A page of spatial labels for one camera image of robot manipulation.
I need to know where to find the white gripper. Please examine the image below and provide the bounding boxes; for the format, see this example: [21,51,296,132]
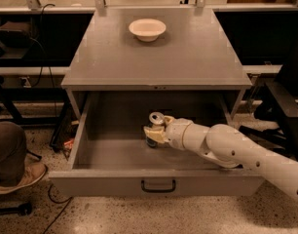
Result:
[143,115,192,150]

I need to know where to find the silver blue redbull can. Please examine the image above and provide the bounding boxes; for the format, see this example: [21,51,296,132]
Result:
[146,112,165,148]

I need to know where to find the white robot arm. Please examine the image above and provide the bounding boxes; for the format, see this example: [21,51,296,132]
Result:
[143,112,298,201]

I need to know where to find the open grey top drawer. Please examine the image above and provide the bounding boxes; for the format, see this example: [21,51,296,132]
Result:
[50,92,264,197]

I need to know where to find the grey metal cabinet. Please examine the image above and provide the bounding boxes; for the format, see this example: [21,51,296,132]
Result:
[62,7,251,114]

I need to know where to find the white bowl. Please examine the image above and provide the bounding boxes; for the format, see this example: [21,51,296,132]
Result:
[129,19,167,42]

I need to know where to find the tan shoe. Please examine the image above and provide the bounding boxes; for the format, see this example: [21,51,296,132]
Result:
[0,162,47,195]

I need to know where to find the person's leg brown trousers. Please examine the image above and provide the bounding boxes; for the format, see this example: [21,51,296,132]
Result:
[0,122,26,187]

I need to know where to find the black stand foot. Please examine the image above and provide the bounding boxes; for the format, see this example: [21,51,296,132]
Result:
[0,203,32,215]

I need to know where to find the dark box on shelf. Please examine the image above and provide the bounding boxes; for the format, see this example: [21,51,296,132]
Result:
[0,21,31,48]

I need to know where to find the black drawer handle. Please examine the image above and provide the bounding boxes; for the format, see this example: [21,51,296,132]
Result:
[140,179,176,193]

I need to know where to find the black floor cable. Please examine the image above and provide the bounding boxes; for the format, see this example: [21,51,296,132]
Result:
[41,183,74,234]

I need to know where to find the black hanging cable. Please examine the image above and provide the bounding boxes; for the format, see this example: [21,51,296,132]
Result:
[29,3,59,119]

